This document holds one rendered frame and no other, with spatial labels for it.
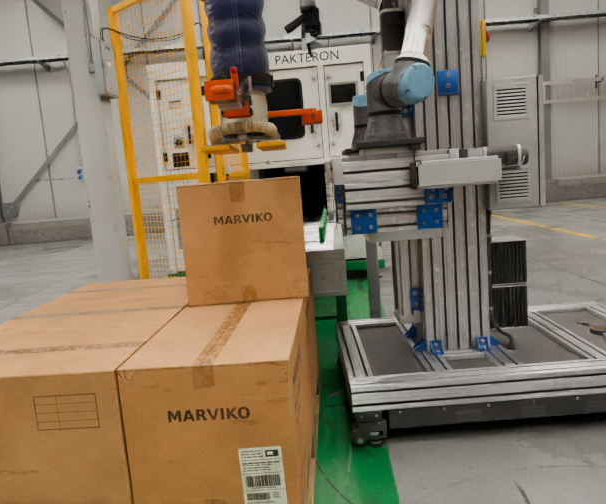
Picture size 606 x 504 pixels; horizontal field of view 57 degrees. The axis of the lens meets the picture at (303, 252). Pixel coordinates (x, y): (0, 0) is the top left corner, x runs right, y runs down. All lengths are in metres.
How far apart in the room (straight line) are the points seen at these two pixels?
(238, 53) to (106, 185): 1.58
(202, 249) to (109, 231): 1.62
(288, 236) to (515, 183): 0.87
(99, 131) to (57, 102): 8.92
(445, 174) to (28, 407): 1.33
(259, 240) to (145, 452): 0.76
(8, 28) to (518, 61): 9.93
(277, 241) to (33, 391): 0.84
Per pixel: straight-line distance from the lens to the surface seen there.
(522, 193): 2.20
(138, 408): 1.38
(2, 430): 1.54
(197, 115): 3.29
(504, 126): 2.18
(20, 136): 12.59
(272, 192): 1.81
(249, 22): 2.09
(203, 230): 1.84
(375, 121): 1.94
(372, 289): 3.06
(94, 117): 3.43
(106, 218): 3.41
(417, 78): 1.83
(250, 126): 1.93
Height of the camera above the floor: 0.95
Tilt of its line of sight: 8 degrees down
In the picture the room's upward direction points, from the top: 5 degrees counter-clockwise
